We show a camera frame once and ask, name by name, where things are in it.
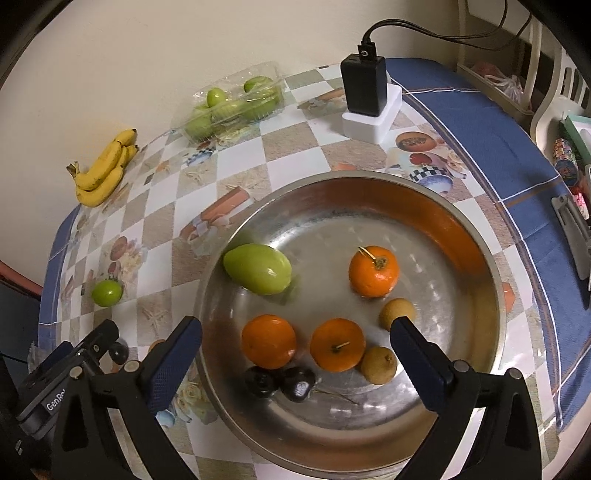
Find reddish brown furniture edge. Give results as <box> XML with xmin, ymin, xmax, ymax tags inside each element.
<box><xmin>0</xmin><ymin>261</ymin><xmax>44</xmax><ymax>298</ymax></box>

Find black cable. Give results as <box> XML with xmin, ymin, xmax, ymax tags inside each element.
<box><xmin>358</xmin><ymin>0</ymin><xmax>539</xmax><ymax>58</ymax></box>

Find colourful printed tin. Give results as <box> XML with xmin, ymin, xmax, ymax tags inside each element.
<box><xmin>553</xmin><ymin>137</ymin><xmax>579</xmax><ymax>185</ymax></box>

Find printed checkered tablecloth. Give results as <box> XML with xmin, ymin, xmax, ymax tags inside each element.
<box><xmin>38</xmin><ymin>58</ymin><xmax>591</xmax><ymax>480</ymax></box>

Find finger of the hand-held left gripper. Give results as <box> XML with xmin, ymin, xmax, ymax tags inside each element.
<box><xmin>76</xmin><ymin>319</ymin><xmax>121</xmax><ymax>376</ymax></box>

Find clear plastic fruit container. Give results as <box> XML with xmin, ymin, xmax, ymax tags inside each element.
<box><xmin>172</xmin><ymin>62</ymin><xmax>286</xmax><ymax>144</ymax></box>

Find brown longan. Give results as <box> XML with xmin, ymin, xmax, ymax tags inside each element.
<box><xmin>360</xmin><ymin>346</ymin><xmax>398</xmax><ymax>385</ymax></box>
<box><xmin>379</xmin><ymin>298</ymin><xmax>416</xmax><ymax>332</ymax></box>

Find yellow banana bunch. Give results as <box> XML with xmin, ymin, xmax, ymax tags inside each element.
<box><xmin>66</xmin><ymin>128</ymin><xmax>139</xmax><ymax>208</ymax></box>

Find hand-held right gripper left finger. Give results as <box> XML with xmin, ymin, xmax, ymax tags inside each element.
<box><xmin>50</xmin><ymin>316</ymin><xmax>204</xmax><ymax>480</ymax></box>

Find orange with long stem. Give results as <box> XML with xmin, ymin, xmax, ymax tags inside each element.
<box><xmin>348</xmin><ymin>246</ymin><xmax>400</xmax><ymax>298</ymax></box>

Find large metal bowl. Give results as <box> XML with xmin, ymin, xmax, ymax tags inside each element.
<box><xmin>193</xmin><ymin>170</ymin><xmax>506</xmax><ymax>478</ymax></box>

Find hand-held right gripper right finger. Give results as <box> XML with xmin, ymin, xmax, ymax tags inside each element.
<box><xmin>389</xmin><ymin>316</ymin><xmax>543</xmax><ymax>480</ymax></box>

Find teal box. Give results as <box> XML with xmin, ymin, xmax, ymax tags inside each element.
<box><xmin>564</xmin><ymin>115</ymin><xmax>591</xmax><ymax>162</ymax></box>

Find white box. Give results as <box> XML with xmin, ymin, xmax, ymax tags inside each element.
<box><xmin>342</xmin><ymin>85</ymin><xmax>403</xmax><ymax>143</ymax></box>

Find black charger block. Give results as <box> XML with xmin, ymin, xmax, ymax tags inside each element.
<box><xmin>341</xmin><ymin>53</ymin><xmax>387</xmax><ymax>117</ymax></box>

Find plastic bag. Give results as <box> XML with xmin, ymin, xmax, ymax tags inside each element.
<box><xmin>471</xmin><ymin>62</ymin><xmax>527</xmax><ymax>104</ymax></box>

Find green mango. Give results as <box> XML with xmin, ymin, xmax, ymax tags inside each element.
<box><xmin>223</xmin><ymin>243</ymin><xmax>293</xmax><ymax>296</ymax></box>

